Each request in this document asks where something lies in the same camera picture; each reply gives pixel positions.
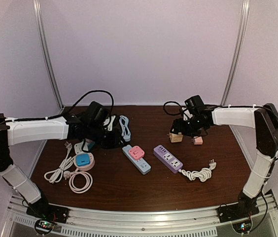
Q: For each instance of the pink socket adapter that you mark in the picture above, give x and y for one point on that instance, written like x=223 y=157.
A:
x=136 y=152

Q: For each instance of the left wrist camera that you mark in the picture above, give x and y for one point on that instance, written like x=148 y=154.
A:
x=97 y=115

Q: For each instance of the light blue power strip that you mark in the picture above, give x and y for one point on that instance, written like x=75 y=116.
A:
x=140 y=164

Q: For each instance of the purple usb power strip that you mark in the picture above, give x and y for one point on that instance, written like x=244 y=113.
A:
x=168 y=159

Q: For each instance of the aluminium frame post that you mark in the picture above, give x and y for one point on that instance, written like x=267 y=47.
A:
x=45 y=53
x=242 y=28

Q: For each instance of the right aluminium frame post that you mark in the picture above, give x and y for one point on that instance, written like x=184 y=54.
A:
x=242 y=28

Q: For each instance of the left aluminium frame post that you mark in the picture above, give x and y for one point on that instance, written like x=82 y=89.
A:
x=45 y=53

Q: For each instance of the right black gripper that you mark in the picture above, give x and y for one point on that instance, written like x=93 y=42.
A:
x=179 y=128

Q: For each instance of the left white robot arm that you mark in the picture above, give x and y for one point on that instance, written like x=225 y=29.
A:
x=15 y=131

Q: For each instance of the teal power strip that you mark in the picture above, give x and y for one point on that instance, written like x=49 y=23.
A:
x=87 y=145

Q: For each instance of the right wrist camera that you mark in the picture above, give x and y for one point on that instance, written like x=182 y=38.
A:
x=194 y=105

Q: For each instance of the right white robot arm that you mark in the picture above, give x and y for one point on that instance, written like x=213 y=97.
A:
x=263 y=119

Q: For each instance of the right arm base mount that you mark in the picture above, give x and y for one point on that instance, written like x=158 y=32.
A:
x=232 y=212

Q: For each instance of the small pink charger plug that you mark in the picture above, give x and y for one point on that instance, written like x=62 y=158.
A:
x=197 y=141

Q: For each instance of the aluminium front rail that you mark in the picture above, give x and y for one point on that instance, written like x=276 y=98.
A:
x=200 y=222

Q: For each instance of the beige cube socket adapter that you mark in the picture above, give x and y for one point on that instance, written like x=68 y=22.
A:
x=175 y=138

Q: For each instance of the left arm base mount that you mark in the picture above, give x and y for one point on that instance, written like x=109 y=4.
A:
x=51 y=213

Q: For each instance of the white square socket adapter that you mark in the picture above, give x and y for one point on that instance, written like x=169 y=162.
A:
x=80 y=148

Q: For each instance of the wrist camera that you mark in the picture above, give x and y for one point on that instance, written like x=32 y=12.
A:
x=194 y=105
x=97 y=115

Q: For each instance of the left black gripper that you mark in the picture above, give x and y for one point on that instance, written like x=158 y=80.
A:
x=114 y=141

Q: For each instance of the blue square adapter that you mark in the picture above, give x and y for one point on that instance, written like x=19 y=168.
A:
x=82 y=160

